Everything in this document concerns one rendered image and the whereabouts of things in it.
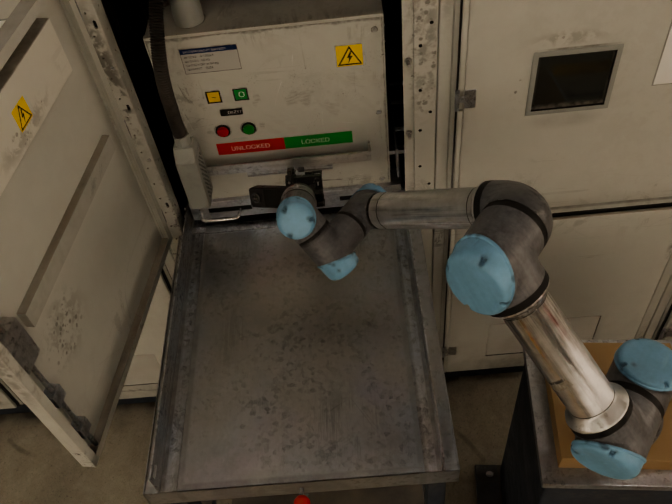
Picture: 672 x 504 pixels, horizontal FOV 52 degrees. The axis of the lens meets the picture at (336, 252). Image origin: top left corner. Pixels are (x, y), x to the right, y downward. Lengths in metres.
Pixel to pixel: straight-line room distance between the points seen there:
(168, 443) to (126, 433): 1.06
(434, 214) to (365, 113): 0.41
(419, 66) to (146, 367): 1.36
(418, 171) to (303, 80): 0.36
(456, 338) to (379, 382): 0.78
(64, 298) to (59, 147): 0.29
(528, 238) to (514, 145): 0.57
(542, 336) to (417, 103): 0.63
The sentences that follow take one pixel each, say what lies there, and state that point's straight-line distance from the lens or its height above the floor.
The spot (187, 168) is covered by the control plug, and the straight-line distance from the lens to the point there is 1.57.
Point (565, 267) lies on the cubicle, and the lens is 2.03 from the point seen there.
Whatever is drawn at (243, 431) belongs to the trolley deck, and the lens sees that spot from 1.48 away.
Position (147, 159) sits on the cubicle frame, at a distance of 1.66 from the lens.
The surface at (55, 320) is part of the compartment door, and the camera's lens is 1.40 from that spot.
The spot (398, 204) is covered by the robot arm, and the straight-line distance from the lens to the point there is 1.33.
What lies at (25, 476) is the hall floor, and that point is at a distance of 2.64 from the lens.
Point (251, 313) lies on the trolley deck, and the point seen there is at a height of 0.85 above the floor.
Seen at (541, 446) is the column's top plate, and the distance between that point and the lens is 1.56.
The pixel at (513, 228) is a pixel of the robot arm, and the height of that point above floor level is 1.34.
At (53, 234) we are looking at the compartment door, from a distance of 1.38.
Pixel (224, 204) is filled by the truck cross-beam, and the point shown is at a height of 0.91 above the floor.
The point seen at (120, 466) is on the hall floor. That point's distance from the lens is 2.51.
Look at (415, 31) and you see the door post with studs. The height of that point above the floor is 1.37.
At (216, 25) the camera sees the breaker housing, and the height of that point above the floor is 1.39.
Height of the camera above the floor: 2.15
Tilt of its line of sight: 50 degrees down
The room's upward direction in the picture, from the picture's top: 8 degrees counter-clockwise
